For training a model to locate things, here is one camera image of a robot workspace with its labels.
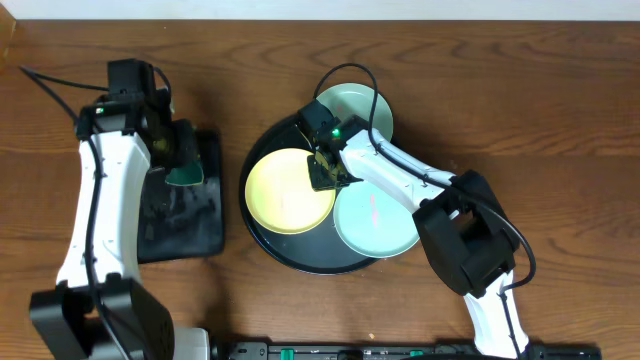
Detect rectangular black tray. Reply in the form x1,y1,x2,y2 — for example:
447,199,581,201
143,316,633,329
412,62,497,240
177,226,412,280
137,130,224,264

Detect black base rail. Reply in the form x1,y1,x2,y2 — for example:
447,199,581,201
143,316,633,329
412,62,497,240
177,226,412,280
210,342,603,360

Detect green plate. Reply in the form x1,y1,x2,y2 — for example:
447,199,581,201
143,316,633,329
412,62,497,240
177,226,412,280
317,83,394,141

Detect green sponge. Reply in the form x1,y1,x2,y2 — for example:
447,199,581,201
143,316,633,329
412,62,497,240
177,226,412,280
165,160,204,187

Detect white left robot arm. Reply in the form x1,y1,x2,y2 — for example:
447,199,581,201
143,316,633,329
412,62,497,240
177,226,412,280
30,88,213,360

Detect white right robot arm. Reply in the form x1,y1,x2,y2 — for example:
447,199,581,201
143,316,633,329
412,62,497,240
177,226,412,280
309,128,532,359

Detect mint plate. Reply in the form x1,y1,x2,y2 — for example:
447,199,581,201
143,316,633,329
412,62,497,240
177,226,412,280
333,182,419,258

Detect round black tray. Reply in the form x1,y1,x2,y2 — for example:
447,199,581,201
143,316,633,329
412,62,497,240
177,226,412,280
239,115,377,275

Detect yellow plate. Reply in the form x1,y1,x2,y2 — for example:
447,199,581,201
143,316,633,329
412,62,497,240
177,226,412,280
244,148,336,235

